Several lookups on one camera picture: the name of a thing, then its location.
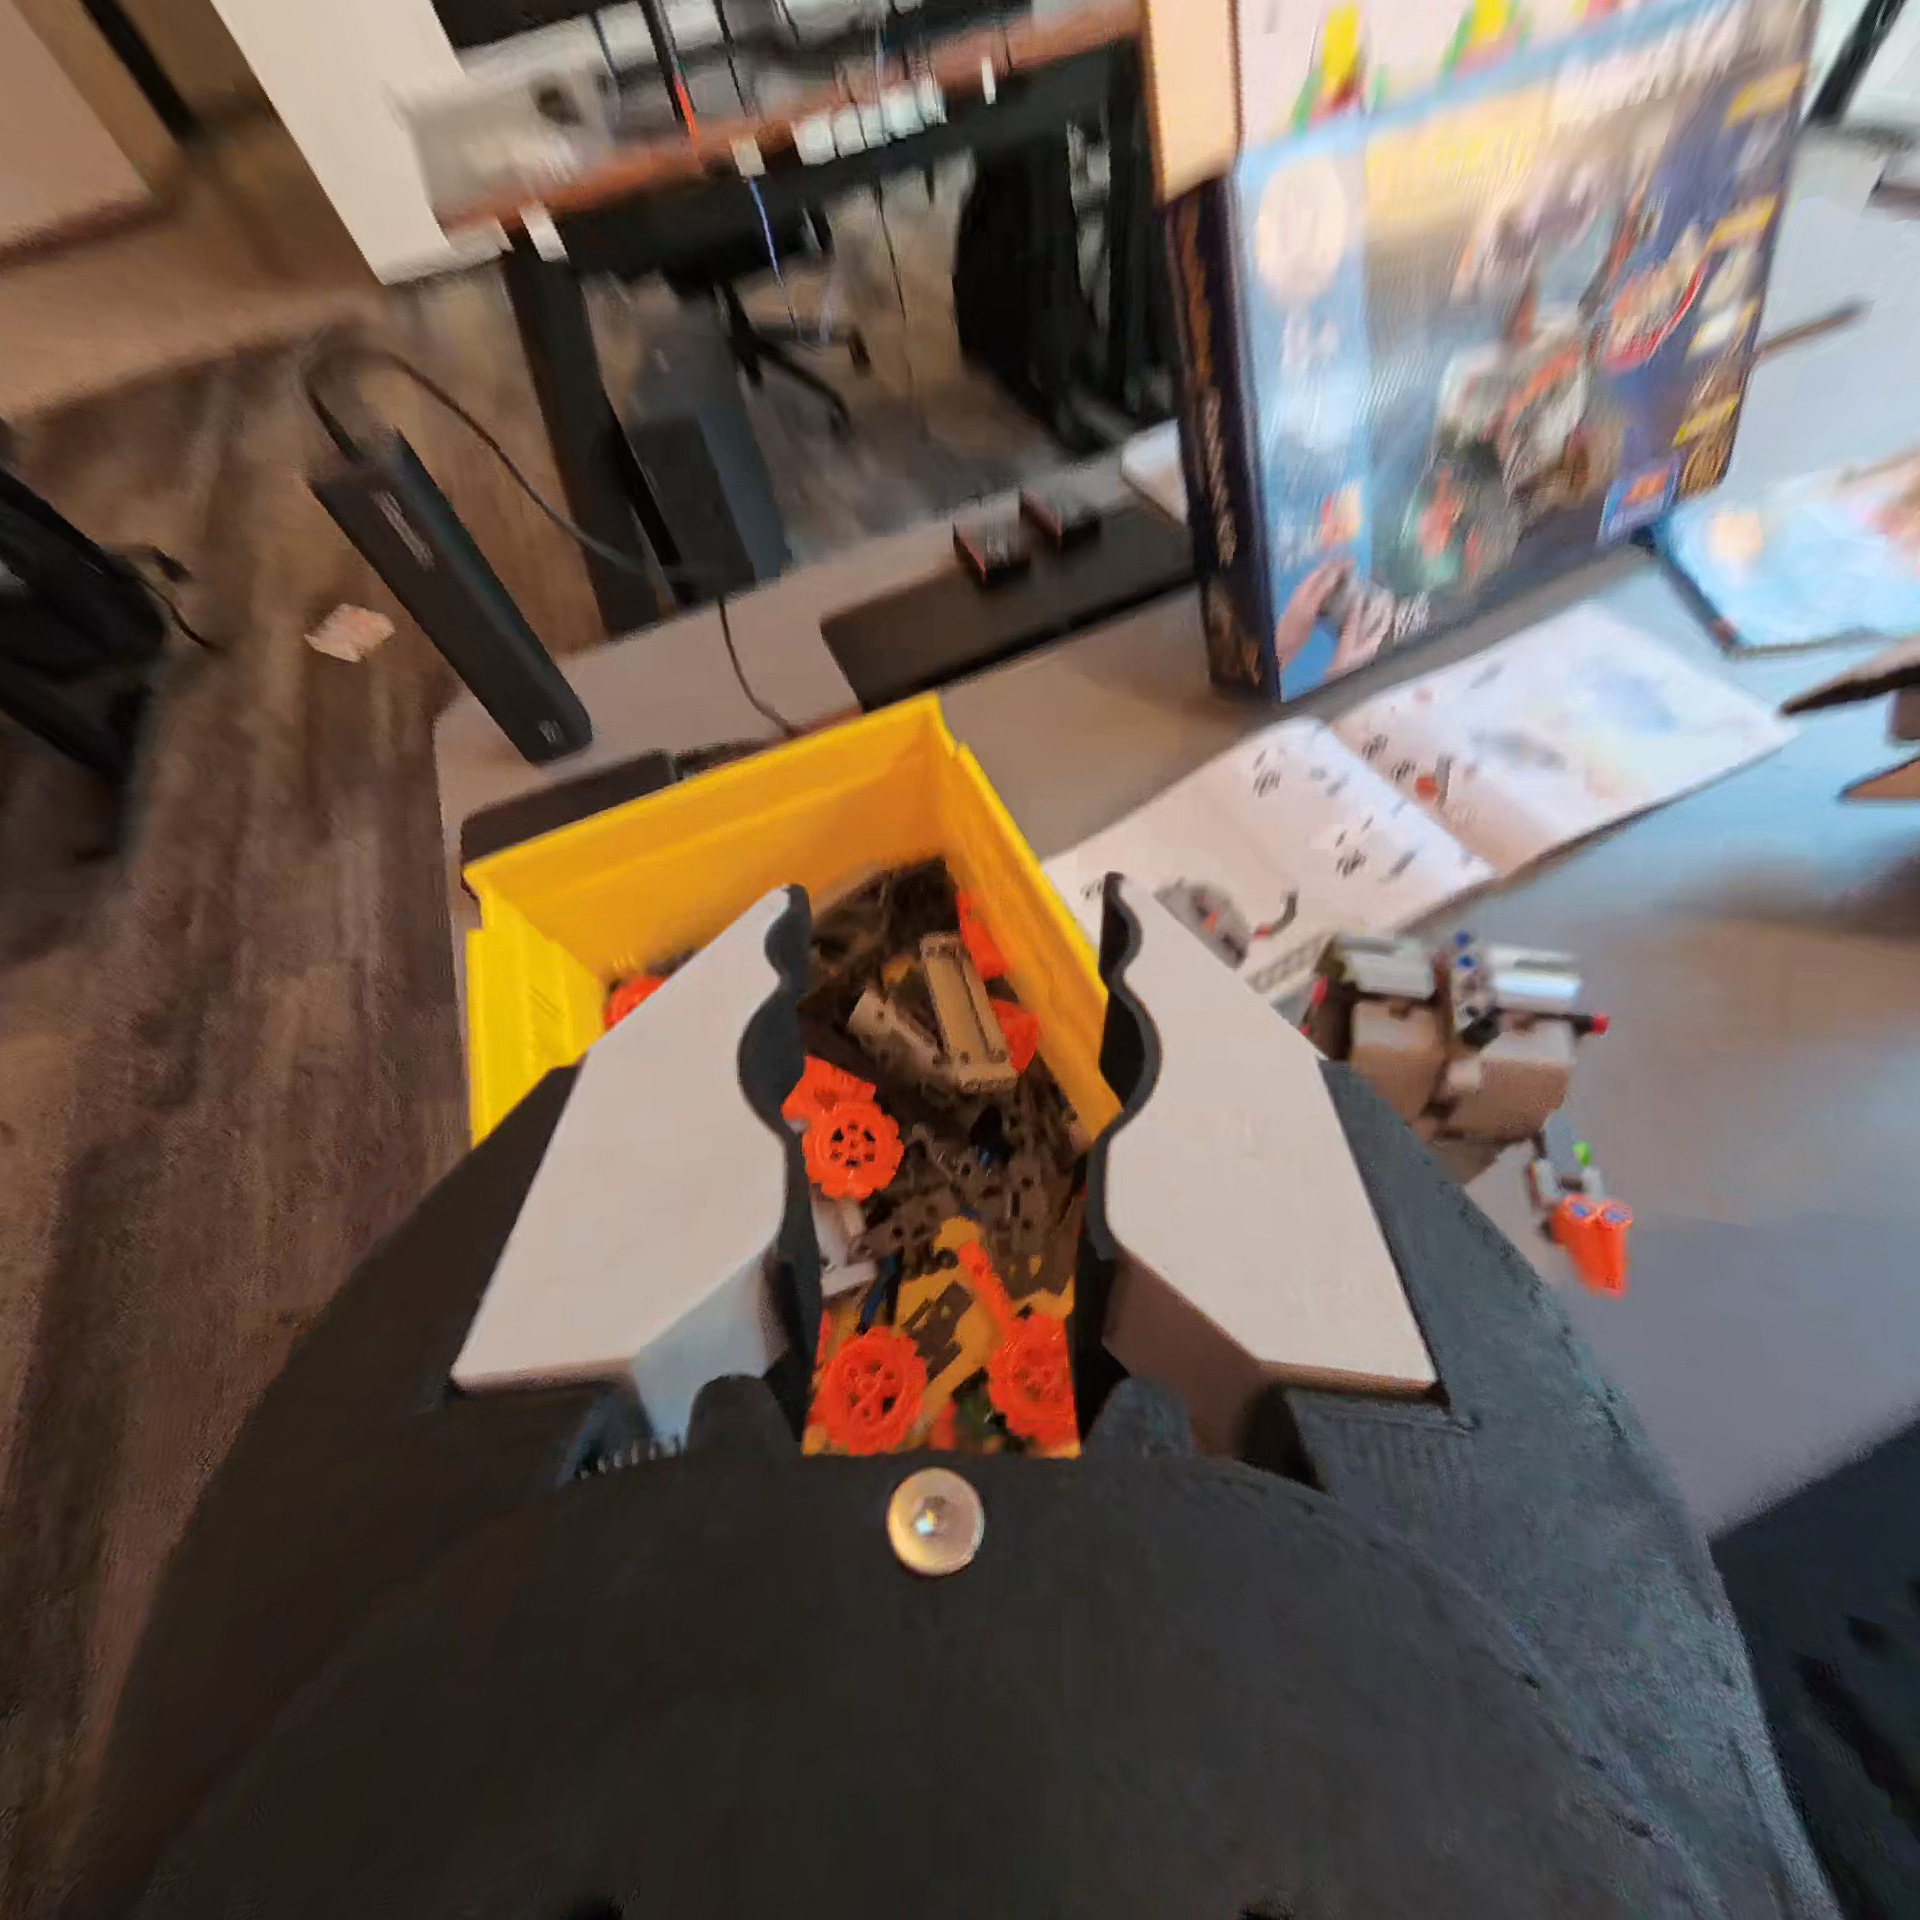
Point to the blue cover manual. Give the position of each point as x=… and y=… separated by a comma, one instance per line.
x=1801, y=557

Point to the blue robot kit box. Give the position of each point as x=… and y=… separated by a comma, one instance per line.
x=1500, y=375

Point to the white cabinet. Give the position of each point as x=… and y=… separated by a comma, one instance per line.
x=347, y=120

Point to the black desk mat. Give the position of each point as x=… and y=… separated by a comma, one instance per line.
x=931, y=645

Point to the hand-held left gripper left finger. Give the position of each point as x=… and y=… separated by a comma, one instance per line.
x=645, y=1172

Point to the pile of building pieces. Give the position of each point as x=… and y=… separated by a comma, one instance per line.
x=975, y=1186

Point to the grey partly built robot model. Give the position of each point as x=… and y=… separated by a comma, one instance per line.
x=1412, y=1050

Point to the black power adapter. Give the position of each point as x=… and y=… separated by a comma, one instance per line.
x=556, y=803

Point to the white paper scrap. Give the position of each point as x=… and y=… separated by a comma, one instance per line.
x=348, y=634

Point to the grey desk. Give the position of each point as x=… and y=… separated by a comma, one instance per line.
x=1724, y=974

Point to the open instruction booklet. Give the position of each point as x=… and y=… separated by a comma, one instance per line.
x=1500, y=750

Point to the long grey frame piece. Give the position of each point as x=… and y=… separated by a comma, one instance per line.
x=962, y=1005

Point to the yellow parts bin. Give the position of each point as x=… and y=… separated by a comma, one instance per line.
x=721, y=839

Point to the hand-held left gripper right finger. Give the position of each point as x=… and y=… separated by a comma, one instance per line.
x=1261, y=1200

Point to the wooden table black frame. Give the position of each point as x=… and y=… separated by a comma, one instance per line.
x=579, y=451

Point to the black bag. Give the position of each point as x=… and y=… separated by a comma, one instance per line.
x=60, y=630

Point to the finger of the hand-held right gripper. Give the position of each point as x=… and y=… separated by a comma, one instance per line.
x=1876, y=678
x=1894, y=783

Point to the orange toothed wheel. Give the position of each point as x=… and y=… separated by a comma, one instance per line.
x=870, y=1389
x=853, y=1154
x=822, y=1085
x=1036, y=1373
x=634, y=1003

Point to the dark slim upright device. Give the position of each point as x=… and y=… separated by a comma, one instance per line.
x=451, y=599

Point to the orange wedge piece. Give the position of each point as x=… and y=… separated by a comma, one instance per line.
x=1018, y=1036
x=985, y=939

